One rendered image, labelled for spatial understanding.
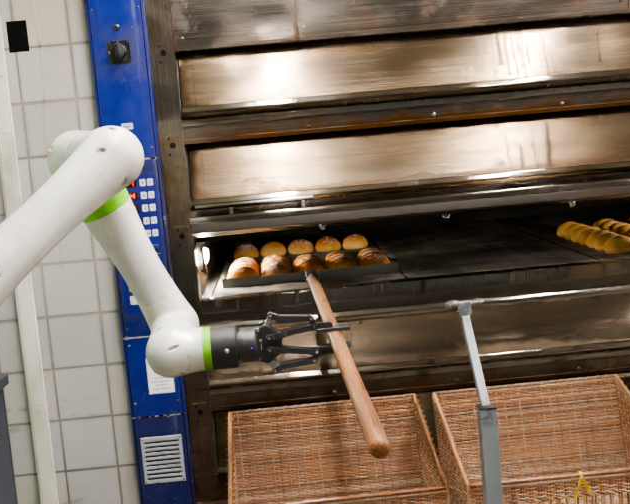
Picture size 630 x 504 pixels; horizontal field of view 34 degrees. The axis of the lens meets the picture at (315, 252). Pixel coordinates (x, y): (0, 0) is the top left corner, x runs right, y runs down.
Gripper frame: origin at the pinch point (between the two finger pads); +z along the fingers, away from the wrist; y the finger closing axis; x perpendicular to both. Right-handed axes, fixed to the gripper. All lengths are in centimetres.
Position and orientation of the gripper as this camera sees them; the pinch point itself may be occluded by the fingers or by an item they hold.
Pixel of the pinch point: (334, 336)
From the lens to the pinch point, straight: 220.0
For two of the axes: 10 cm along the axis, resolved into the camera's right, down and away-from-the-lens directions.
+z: 9.9, -0.9, 0.5
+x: 0.6, 1.1, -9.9
